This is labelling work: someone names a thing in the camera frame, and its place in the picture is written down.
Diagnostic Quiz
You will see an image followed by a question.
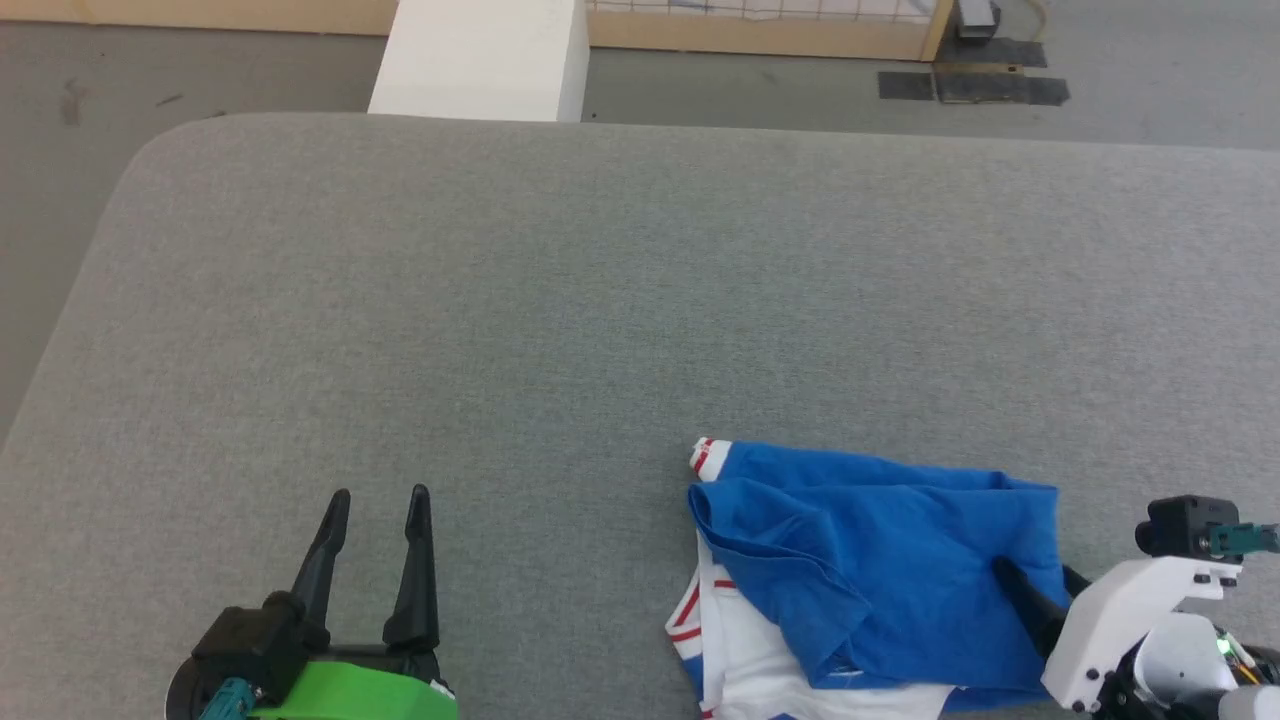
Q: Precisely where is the right cable with teal connector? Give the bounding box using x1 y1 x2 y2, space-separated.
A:
1210 522 1280 557

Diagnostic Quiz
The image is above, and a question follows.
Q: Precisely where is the white rectangular box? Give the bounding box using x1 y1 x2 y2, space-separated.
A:
368 0 591 123

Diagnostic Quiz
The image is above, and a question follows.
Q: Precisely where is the lemon print partition screen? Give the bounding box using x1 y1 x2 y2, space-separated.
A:
0 0 956 63

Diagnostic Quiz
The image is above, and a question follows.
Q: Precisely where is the grey metal partition support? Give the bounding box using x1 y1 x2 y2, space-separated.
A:
955 0 1001 41

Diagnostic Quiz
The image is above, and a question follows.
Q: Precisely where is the cable with teal connector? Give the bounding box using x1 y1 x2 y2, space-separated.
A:
1210 522 1280 557
200 678 261 720

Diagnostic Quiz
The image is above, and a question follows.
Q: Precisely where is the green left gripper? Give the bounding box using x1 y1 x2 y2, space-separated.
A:
250 484 459 720

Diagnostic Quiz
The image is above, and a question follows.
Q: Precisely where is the blue and white jersey shirt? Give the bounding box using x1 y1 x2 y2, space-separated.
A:
665 437 1076 720

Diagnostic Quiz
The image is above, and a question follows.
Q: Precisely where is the left cable with teal connector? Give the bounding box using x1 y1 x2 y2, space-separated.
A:
200 678 261 720

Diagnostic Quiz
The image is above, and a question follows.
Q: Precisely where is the long black floor patch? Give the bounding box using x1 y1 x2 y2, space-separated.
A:
935 72 1071 107

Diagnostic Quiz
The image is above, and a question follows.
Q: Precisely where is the black floor patch under support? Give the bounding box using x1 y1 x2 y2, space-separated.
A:
940 38 1048 68

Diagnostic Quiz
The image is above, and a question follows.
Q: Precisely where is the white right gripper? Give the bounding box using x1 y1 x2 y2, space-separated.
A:
992 556 1246 713

